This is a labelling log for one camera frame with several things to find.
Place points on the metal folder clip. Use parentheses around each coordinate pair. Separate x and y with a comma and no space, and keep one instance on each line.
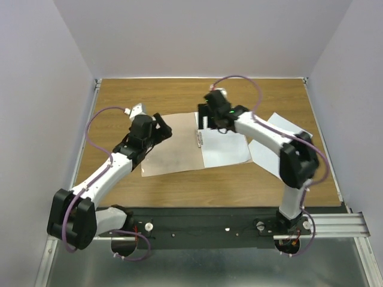
(199,138)

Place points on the white paper sheet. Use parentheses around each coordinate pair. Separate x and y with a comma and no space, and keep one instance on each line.
(263,156)
(221,149)

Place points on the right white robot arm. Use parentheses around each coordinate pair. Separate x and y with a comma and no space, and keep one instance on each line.
(298,160)

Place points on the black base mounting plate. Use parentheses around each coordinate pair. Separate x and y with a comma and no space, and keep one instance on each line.
(209,228)

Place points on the beige paper folder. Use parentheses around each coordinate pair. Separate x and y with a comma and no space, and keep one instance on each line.
(176,154)

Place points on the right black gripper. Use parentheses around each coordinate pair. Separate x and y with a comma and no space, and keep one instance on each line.
(202,111)

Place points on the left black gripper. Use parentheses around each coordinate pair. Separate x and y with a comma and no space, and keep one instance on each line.
(164,131)

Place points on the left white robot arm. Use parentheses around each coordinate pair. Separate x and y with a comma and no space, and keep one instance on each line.
(73,216)

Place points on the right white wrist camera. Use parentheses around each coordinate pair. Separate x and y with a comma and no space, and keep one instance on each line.
(216,90)

